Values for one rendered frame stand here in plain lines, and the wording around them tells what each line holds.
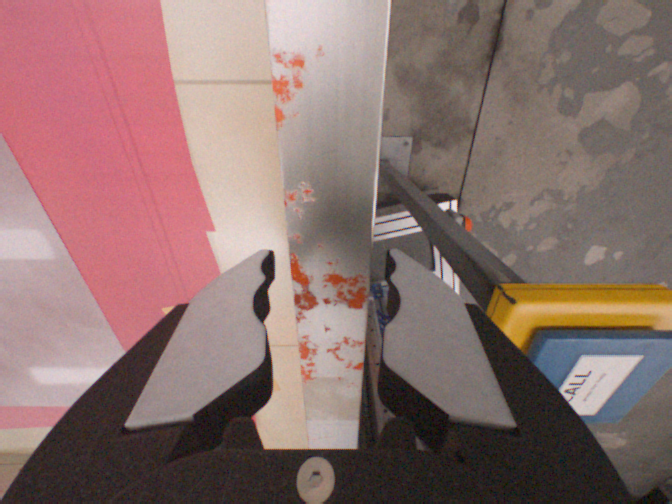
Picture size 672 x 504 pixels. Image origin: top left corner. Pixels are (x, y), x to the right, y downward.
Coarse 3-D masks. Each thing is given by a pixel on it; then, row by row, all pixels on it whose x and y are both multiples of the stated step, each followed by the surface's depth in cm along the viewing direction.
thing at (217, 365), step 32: (256, 256) 11; (224, 288) 9; (256, 288) 9; (192, 320) 8; (224, 320) 8; (256, 320) 8; (192, 352) 7; (224, 352) 7; (256, 352) 7; (160, 384) 6; (192, 384) 6; (224, 384) 6; (256, 384) 6; (160, 416) 5; (192, 416) 5; (224, 416) 6
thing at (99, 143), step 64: (0, 0) 10; (64, 0) 10; (128, 0) 10; (0, 64) 11; (64, 64) 11; (128, 64) 11; (0, 128) 12; (64, 128) 12; (128, 128) 12; (0, 192) 14; (64, 192) 14; (128, 192) 14; (192, 192) 14
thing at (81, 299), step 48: (0, 240) 15; (48, 240) 15; (96, 240) 15; (144, 240) 15; (192, 240) 15; (0, 288) 17; (48, 288) 17; (96, 288) 17; (144, 288) 17; (192, 288) 17; (0, 336) 19; (48, 336) 19; (96, 336) 19; (0, 384) 21; (48, 384) 21
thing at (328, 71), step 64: (320, 0) 7; (384, 0) 7; (320, 64) 8; (384, 64) 8; (320, 128) 9; (320, 192) 10; (320, 256) 11; (320, 320) 13; (320, 384) 16; (320, 448) 19
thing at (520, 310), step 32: (384, 192) 109; (416, 192) 60; (448, 224) 42; (448, 256) 38; (480, 256) 33; (480, 288) 30; (512, 288) 19; (544, 288) 19; (576, 288) 19; (608, 288) 19; (640, 288) 19; (512, 320) 18; (544, 320) 18; (576, 320) 18; (608, 320) 18; (640, 320) 18
